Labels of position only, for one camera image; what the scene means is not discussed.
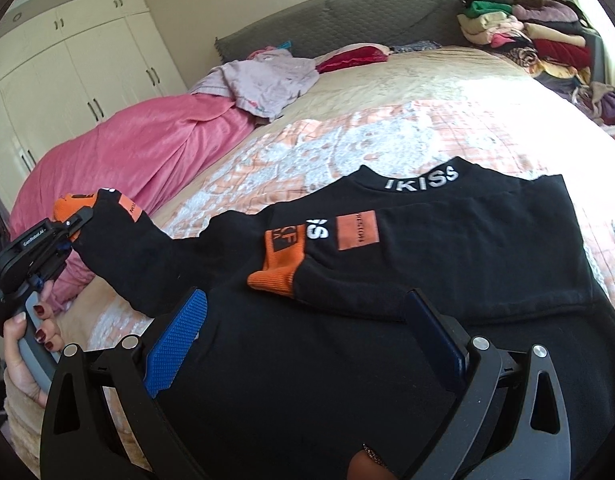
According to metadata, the person's left hand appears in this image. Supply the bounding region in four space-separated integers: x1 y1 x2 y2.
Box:
2 282 65 408

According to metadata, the pile of folded clothes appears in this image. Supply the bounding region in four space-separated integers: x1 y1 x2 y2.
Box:
457 0 615 131

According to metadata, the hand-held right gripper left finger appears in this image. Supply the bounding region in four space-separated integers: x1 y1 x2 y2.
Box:
40 287 209 480

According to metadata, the grey quilted headboard cover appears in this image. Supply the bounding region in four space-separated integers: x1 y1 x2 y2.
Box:
214 0 463 66

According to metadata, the orange and white fleece blanket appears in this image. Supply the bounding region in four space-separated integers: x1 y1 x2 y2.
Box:
167 97 615 311

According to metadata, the cream wardrobe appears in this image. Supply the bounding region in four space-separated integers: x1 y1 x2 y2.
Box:
0 0 188 211

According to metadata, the lavender crumpled cloth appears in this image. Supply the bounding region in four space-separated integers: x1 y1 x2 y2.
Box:
190 47 321 121

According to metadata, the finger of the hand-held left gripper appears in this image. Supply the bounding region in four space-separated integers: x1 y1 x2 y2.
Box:
52 202 97 256

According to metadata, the pink duvet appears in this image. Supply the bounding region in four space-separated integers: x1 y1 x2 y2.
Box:
10 95 260 301

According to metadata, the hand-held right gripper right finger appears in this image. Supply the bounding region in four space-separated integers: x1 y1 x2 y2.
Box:
402 287 581 480

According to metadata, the red cushion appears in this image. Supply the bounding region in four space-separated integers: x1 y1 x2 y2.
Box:
315 46 388 75

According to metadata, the person's right hand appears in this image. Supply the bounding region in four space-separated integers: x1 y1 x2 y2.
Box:
350 442 393 480

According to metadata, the black sweater with orange cuffs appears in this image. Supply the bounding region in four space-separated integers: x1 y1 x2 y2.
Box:
70 157 615 480

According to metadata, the dark patterned cloth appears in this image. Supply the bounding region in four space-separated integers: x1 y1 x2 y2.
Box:
390 40 441 55

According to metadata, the dark storage box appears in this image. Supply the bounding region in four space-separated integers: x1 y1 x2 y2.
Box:
582 27 608 86

